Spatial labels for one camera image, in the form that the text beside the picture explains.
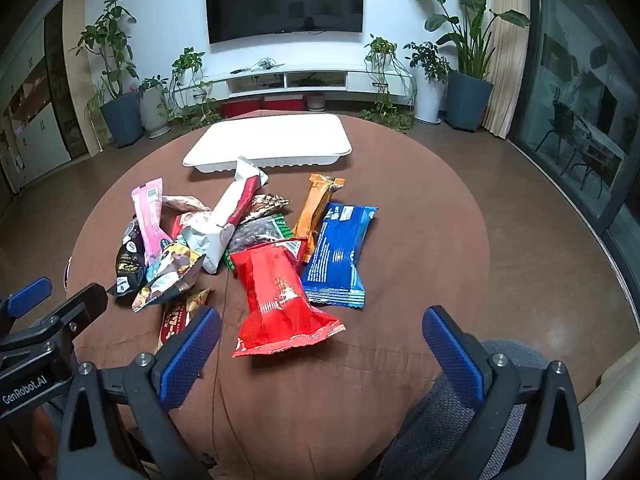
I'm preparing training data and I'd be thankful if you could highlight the beige curtain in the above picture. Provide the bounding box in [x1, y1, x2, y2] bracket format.
[482, 0, 531, 138]

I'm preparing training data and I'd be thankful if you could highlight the colourful picture packet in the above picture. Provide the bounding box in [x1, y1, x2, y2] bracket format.
[131, 242, 207, 313]

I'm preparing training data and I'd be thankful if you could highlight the glass sliding door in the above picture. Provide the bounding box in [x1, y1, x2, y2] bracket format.
[510, 0, 640, 301]

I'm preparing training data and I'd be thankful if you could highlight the white television cabinet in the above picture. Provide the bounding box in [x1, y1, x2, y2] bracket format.
[200, 62, 416, 108]

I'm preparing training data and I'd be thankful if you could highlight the trailing vine plant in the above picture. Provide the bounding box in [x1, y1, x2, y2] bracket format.
[362, 34, 418, 131]
[170, 47, 221, 126]

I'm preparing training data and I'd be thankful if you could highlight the blue packet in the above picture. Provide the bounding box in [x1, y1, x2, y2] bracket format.
[301, 202, 379, 309]

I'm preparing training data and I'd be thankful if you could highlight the broad-leaf plant grey pot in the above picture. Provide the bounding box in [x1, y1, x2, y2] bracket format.
[400, 0, 531, 133]

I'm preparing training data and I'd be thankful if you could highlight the clear green-edged nut packet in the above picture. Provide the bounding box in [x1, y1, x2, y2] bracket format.
[224, 214, 308, 275]

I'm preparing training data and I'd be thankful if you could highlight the pink packet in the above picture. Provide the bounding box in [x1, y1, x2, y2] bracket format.
[131, 178, 171, 266]

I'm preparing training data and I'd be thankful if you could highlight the white plastic tray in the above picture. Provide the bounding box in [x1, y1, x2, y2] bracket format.
[182, 114, 353, 173]

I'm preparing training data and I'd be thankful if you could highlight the brown patterned packet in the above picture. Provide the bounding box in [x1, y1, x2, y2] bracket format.
[245, 192, 291, 226]

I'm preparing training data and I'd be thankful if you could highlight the white wall cupboard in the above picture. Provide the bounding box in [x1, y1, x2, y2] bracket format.
[0, 10, 91, 196]

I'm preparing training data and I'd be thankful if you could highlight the orange packet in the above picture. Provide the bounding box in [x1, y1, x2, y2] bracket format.
[291, 173, 346, 263]

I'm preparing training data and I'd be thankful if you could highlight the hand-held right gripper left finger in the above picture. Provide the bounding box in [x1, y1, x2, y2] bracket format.
[56, 305, 222, 480]

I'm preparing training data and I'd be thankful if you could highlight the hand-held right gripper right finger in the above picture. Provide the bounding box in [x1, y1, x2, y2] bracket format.
[421, 305, 587, 480]

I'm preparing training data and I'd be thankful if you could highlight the bushy plant smooth white pot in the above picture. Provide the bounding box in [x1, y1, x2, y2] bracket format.
[404, 41, 451, 125]

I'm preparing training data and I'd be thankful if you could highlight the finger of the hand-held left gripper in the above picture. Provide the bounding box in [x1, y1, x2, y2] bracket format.
[0, 276, 54, 326]
[0, 282, 109, 356]

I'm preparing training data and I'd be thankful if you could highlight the long white red packet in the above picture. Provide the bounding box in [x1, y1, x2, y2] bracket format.
[180, 156, 271, 275]

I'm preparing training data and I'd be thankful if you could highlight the gold red bar packet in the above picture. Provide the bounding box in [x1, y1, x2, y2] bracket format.
[157, 287, 211, 353]

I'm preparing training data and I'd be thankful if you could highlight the black packet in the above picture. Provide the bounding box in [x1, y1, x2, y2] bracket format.
[115, 215, 148, 297]

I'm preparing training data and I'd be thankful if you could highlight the wall television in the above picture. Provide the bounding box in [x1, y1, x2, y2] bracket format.
[205, 0, 365, 45]

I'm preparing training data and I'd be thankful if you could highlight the red storage box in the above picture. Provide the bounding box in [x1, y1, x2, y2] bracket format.
[262, 96, 303, 111]

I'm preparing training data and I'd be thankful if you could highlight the small plant ribbed white pot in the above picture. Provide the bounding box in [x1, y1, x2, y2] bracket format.
[137, 76, 171, 138]

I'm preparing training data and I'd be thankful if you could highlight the small red nut-print packet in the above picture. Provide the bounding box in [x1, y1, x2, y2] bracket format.
[172, 210, 216, 241]

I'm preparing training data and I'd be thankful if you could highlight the tall leafy plant grey pot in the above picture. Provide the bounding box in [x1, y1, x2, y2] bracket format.
[72, 0, 146, 148]

